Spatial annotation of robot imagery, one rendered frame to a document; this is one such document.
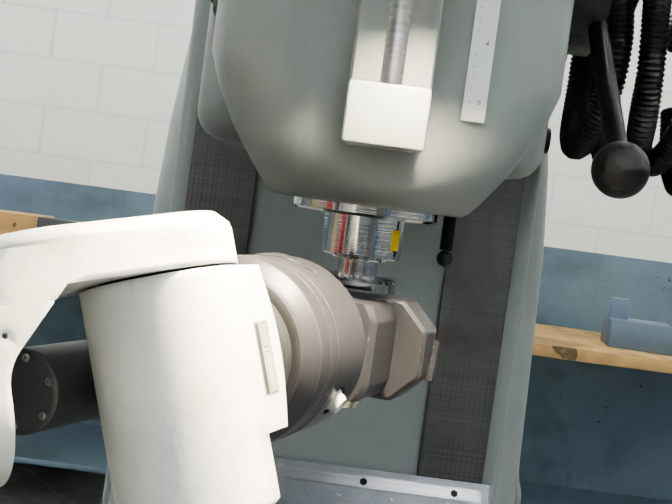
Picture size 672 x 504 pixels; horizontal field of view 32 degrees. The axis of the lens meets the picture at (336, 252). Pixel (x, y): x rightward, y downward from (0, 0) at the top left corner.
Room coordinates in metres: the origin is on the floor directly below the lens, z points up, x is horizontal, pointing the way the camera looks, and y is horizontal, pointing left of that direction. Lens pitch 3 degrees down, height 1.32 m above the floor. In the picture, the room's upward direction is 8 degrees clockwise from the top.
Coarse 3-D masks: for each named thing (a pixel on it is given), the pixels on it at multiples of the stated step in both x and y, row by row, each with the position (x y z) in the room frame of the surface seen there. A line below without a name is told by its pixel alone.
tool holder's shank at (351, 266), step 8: (336, 256) 0.68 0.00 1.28; (344, 256) 0.67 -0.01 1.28; (344, 264) 0.68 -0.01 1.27; (352, 264) 0.68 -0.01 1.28; (360, 264) 0.68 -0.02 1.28; (368, 264) 0.68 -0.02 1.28; (376, 264) 0.68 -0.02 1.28; (344, 272) 0.68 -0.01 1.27; (352, 272) 0.68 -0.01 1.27; (360, 272) 0.68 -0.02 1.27; (368, 272) 0.68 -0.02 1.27; (376, 272) 0.69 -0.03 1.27
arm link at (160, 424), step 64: (256, 256) 0.53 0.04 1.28; (128, 320) 0.44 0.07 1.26; (192, 320) 0.44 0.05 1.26; (256, 320) 0.47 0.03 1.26; (320, 320) 0.51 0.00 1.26; (64, 384) 0.45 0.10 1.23; (128, 384) 0.44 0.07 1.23; (192, 384) 0.44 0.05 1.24; (256, 384) 0.46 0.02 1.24; (320, 384) 0.51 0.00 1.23; (128, 448) 0.44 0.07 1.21; (192, 448) 0.43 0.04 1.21; (256, 448) 0.45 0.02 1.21
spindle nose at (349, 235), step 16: (336, 224) 0.67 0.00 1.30; (352, 224) 0.66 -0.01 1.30; (368, 224) 0.66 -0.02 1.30; (384, 224) 0.67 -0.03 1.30; (400, 224) 0.68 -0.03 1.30; (336, 240) 0.67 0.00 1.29; (352, 240) 0.66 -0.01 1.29; (368, 240) 0.66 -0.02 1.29; (384, 240) 0.67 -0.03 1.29; (400, 240) 0.68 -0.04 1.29; (352, 256) 0.67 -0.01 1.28; (368, 256) 0.66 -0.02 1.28; (384, 256) 0.67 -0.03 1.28
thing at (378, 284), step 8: (336, 272) 0.69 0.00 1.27; (344, 280) 0.67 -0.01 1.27; (352, 280) 0.67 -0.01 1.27; (360, 280) 0.67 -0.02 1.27; (368, 280) 0.67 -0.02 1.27; (376, 280) 0.67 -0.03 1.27; (384, 280) 0.68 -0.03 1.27; (392, 280) 0.69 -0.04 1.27; (360, 288) 0.66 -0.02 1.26; (368, 288) 0.67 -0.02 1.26; (376, 288) 0.67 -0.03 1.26; (384, 288) 0.67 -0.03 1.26; (392, 288) 0.68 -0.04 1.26
